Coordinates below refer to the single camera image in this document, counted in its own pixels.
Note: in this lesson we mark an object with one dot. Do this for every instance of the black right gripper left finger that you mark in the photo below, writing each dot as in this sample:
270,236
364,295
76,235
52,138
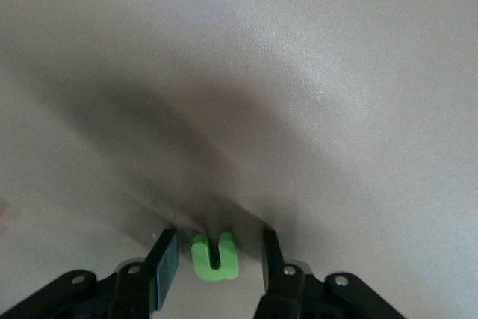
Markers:
166,270

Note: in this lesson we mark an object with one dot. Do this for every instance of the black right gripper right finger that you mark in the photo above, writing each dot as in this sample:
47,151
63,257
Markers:
276,278

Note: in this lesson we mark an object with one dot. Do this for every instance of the green foam letter u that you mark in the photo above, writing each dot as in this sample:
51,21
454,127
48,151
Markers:
203,259

